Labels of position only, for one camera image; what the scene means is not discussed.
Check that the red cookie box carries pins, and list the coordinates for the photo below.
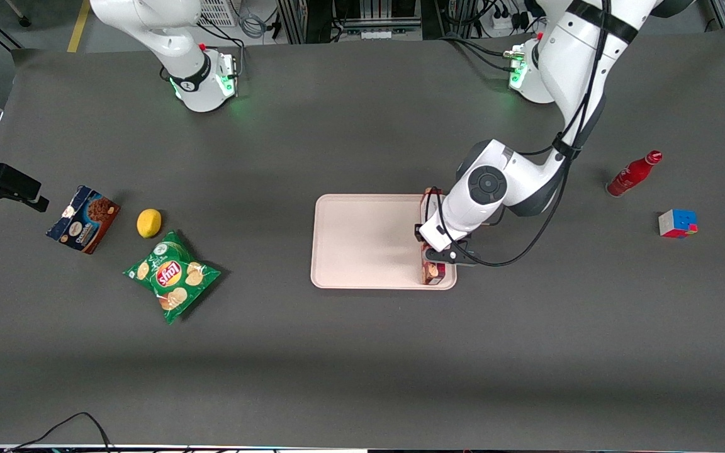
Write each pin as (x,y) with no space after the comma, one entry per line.
(433,273)

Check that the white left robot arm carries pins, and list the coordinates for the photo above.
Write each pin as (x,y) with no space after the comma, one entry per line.
(576,63)

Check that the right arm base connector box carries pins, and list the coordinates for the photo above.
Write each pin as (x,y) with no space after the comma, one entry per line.
(229,72)

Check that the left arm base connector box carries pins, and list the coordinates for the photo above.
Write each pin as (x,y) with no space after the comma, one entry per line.
(516,66)

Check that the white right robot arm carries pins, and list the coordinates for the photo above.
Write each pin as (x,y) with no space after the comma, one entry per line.
(174,38)

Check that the blue chocolate cookie box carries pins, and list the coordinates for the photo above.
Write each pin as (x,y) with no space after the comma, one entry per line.
(84,220)

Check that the pink plastic tray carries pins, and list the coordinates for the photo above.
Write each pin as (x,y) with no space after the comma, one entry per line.
(369,242)

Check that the white perforated box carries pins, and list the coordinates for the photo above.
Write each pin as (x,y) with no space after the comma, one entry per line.
(218,11)

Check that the yellow lemon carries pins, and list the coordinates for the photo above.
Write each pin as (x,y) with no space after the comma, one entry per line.
(149,223)

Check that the green chips bag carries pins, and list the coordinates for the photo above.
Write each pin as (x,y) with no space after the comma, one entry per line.
(172,275)

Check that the red bottle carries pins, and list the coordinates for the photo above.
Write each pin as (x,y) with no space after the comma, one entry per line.
(632,175)

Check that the small white power strip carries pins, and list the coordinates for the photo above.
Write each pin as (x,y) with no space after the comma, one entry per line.
(376,34)

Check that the dark equipment rack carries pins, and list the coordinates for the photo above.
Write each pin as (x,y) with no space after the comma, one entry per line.
(369,12)

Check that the colourful puzzle cube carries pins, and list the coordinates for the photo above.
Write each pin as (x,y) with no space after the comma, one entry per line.
(677,224)

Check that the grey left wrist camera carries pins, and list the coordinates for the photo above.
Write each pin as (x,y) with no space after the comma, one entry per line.
(454,255)

